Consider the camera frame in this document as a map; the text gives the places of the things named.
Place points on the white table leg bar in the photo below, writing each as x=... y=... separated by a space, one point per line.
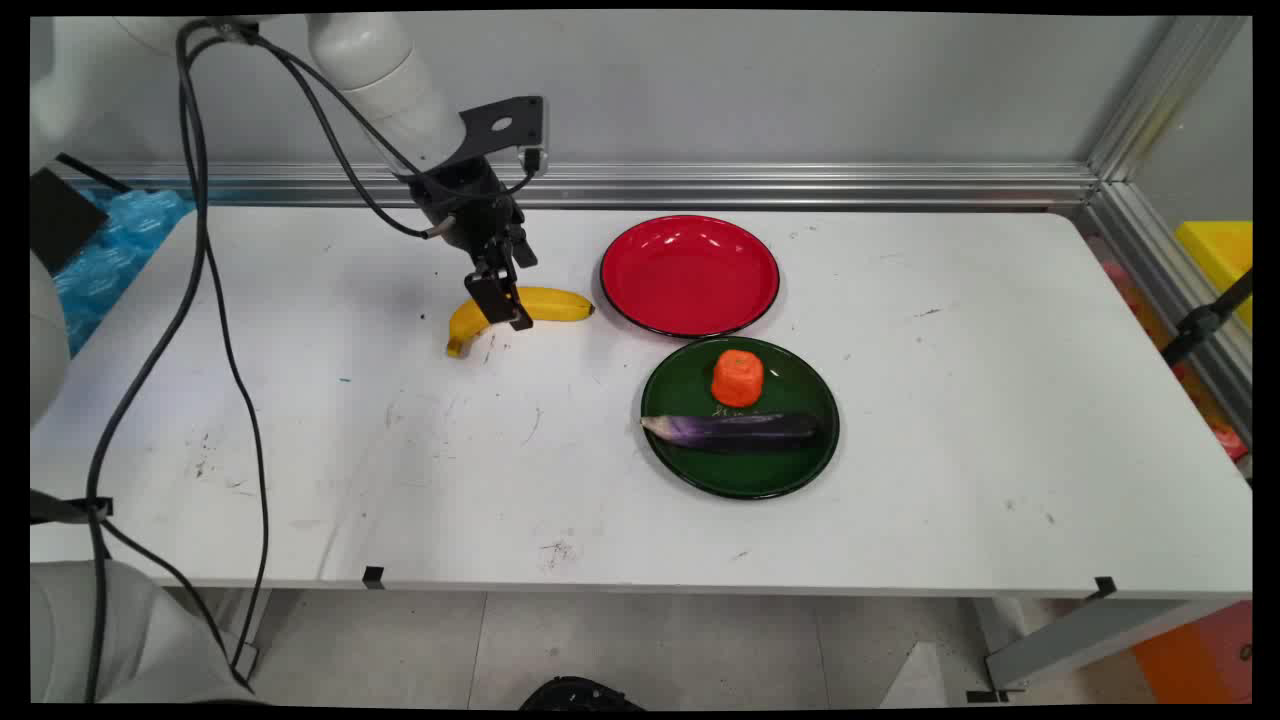
x=1090 y=640

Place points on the black round object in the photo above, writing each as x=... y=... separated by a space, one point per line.
x=580 y=695

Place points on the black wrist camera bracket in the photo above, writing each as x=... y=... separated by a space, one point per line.
x=500 y=125

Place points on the purple eggplant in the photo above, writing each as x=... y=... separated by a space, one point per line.
x=740 y=429

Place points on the red plate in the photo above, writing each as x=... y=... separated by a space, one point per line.
x=690 y=275

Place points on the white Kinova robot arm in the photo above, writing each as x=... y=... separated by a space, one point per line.
x=380 y=70

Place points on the orange box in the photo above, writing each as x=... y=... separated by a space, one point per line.
x=1195 y=655

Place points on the dark green plate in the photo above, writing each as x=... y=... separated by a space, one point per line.
x=740 y=465

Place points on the black table edge clip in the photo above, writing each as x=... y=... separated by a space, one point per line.
x=1105 y=587
x=373 y=577

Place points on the blue bubble wrap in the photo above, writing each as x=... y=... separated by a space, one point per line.
x=120 y=250

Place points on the yellow banana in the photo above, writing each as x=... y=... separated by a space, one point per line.
x=555 y=303

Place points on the long aluminium frame rail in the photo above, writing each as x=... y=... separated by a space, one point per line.
x=800 y=185

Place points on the yellow box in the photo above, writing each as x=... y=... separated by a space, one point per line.
x=1220 y=255

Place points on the white table leg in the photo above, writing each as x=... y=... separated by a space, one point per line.
x=248 y=630

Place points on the black flat block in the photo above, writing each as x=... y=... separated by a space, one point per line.
x=62 y=220

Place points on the slanted aluminium frame rail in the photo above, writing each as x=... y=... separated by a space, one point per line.
x=1150 y=110

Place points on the orange carrot piece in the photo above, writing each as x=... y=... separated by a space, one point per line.
x=738 y=378

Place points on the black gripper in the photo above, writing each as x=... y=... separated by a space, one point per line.
x=468 y=205

